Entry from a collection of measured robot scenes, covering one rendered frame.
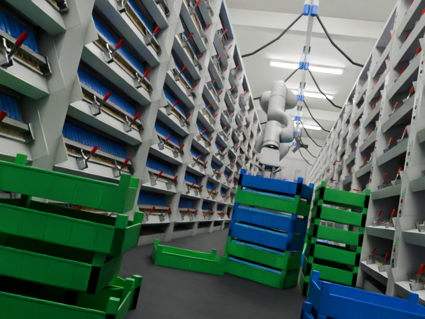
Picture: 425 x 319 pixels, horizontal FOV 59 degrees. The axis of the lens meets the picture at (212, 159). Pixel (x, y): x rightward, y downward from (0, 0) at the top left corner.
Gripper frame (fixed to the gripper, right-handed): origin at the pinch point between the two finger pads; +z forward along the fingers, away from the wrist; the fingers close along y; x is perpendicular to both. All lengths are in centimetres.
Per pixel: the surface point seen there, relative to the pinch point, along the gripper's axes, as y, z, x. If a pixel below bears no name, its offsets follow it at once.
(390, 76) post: -65, -84, 1
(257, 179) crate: 5.5, 7.3, 7.7
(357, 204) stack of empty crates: -35.4, 16.6, 20.5
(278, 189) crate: -4.1, 12.3, 11.4
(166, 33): 61, -45, 34
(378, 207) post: -70, -13, -31
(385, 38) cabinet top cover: -79, -153, -27
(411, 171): -51, 6, 35
